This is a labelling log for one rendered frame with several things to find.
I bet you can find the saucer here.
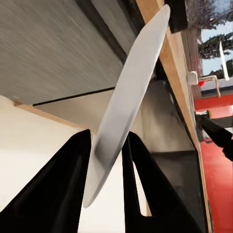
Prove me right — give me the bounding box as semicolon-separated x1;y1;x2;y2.
83;4;170;208

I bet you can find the coffee cup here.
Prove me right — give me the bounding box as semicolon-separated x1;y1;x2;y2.
186;71;199;85

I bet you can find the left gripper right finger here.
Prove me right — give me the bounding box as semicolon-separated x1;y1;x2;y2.
121;131;203;233

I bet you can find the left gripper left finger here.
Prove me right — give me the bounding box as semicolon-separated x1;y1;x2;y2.
0;129;91;233

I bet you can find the bottle of coffee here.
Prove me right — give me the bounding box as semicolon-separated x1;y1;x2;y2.
195;110;211;122

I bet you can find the electric kettle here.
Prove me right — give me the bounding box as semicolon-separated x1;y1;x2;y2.
164;0;233;34

